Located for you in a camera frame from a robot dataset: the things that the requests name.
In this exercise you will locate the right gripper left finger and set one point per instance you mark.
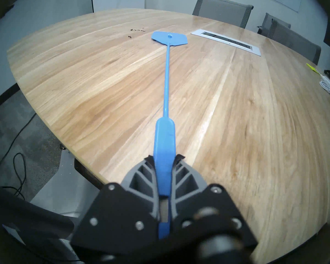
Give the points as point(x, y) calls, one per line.
point(118, 211)

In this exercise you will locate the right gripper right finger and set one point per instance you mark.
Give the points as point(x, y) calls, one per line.
point(206, 208)

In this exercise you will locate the blue plastic fly swatter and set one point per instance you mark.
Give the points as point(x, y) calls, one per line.
point(165, 145)

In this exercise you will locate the black bug leg fragments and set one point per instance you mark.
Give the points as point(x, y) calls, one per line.
point(137, 30)

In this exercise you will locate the silver table power outlet box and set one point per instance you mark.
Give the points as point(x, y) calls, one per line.
point(225, 40)

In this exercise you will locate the yellow sticky note pad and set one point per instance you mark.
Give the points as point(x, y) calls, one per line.
point(313, 68)

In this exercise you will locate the grey mesh office chair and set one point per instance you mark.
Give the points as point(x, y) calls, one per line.
point(294, 42)
point(222, 10)

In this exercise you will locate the grey office chair with armrests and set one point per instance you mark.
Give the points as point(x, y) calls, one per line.
point(272, 20)

